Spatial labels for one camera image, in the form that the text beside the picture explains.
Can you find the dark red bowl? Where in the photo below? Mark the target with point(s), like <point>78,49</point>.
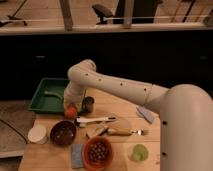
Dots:
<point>63,133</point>

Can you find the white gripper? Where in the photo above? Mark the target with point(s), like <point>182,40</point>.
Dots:
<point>73,95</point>

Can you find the blue grey cloth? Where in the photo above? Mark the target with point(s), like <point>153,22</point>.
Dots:
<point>145,113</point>

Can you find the white handled knife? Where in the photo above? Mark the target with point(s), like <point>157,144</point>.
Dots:
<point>82,121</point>

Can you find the orange bowl of nuts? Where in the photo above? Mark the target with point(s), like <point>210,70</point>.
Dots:
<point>97,154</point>

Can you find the small metal cup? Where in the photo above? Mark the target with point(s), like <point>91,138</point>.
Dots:
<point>88,104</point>

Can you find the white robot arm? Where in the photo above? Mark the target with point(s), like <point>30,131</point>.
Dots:
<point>185,112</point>

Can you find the green plastic tray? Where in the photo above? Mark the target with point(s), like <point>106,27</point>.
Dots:
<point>42,104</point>

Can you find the green plastic cup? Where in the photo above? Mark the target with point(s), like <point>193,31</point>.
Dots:
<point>139,153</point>

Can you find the green banana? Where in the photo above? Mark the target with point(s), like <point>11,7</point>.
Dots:
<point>49,93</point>

